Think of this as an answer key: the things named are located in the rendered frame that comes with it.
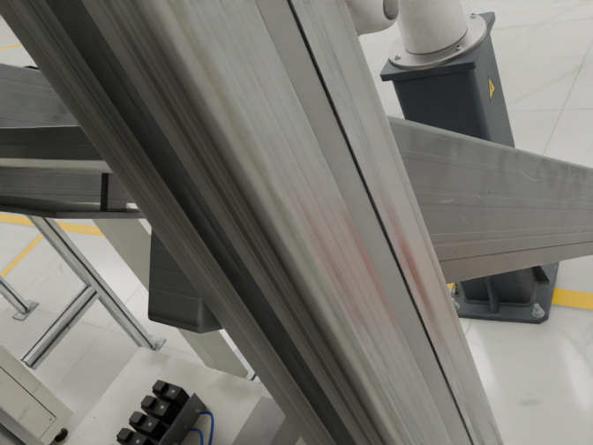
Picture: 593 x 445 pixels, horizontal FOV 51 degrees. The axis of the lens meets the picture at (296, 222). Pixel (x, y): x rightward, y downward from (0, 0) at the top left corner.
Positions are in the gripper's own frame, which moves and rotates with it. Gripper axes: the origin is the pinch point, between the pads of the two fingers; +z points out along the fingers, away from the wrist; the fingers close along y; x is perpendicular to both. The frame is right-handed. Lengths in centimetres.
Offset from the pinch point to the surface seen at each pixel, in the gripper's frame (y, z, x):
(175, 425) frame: 1.0, 35.5, 28.7
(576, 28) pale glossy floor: 8, -63, -172
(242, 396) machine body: -3.6, 32.4, 20.9
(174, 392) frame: 1.9, 31.5, 28.2
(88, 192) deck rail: 19.0, 6.0, 30.8
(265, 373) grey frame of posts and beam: -50, 8, 72
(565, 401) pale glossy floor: -26, 45, -56
